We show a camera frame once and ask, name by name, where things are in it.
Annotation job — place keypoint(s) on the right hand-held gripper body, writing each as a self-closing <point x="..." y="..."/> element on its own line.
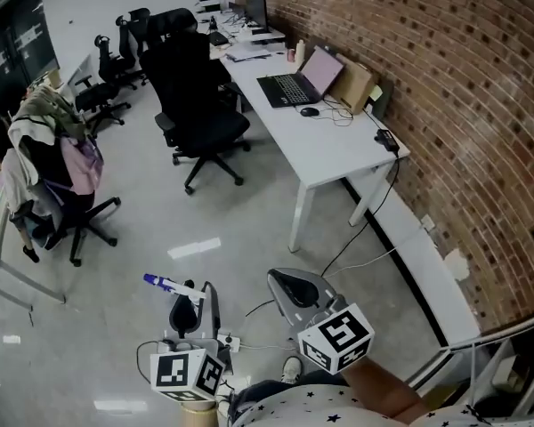
<point x="338" y="338"/>

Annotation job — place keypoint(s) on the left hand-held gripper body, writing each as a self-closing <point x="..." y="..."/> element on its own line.
<point x="187" y="372"/>

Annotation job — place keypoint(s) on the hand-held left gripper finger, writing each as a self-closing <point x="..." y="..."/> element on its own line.
<point x="184" y="316"/>
<point x="212" y="314"/>

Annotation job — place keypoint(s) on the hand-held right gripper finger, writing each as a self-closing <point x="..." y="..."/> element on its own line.
<point x="322" y="289"/>
<point x="282" y="300"/>

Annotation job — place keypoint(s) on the person's left forearm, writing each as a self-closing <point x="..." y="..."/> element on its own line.
<point x="199" y="416"/>

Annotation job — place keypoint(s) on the person's right forearm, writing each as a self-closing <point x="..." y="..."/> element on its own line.
<point x="382" y="392"/>

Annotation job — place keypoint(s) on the white power strip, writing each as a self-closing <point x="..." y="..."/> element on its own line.
<point x="229" y="343"/>

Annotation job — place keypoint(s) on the person's white sneaker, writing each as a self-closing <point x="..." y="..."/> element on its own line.
<point x="292" y="369"/>

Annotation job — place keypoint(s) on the person's star-print shirt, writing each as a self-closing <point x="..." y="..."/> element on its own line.
<point x="302" y="409"/>

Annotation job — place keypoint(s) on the person's blue jeans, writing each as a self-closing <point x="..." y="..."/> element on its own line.
<point x="267" y="389"/>

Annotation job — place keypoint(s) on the black clothes-draped office chair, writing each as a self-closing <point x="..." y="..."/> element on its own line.
<point x="84" y="220"/>

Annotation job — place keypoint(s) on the long white table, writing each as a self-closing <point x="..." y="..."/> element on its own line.
<point x="325" y="145"/>

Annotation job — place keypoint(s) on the black power adapter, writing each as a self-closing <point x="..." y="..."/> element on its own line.
<point x="387" y="139"/>

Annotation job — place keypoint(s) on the black computer mouse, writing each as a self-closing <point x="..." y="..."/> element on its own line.
<point x="309" y="111"/>

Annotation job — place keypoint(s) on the pink backpack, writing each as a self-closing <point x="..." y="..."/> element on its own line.
<point x="84" y="167"/>

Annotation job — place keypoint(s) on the dark grey board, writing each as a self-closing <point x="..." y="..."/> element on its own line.
<point x="385" y="100"/>

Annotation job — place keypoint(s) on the black open laptop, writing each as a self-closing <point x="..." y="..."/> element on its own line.
<point x="293" y="87"/>

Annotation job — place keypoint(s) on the yellow sticky note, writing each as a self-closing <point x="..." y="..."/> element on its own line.
<point x="375" y="91"/>

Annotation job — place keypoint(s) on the brown cardboard box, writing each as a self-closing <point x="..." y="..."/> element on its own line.
<point x="353" y="85"/>

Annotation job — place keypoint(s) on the cream garment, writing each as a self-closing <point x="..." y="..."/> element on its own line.
<point x="20" y="171"/>

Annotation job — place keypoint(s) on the large black office chair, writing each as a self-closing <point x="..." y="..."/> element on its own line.
<point x="191" y="87"/>

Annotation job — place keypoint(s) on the pink cup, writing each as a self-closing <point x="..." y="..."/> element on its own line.
<point x="291" y="54"/>

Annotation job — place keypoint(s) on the olive jacket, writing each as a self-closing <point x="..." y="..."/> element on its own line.
<point x="53" y="109"/>

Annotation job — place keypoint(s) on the stack of papers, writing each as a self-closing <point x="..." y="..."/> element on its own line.
<point x="249" y="53"/>

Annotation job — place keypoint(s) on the black computer monitor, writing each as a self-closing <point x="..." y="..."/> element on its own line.
<point x="256" y="9"/>

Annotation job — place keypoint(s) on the white printer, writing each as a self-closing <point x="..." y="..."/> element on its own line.
<point x="207" y="5"/>

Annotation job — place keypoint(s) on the dark glass door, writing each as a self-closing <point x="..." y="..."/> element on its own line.
<point x="13" y="51"/>

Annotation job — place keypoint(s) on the white wall ledge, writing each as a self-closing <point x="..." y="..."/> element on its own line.
<point x="418" y="256"/>

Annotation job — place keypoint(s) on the white wall outlet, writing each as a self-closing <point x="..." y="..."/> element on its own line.
<point x="428" y="223"/>

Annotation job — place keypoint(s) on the metal frame rack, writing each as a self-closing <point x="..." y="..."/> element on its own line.
<point x="507" y="363"/>

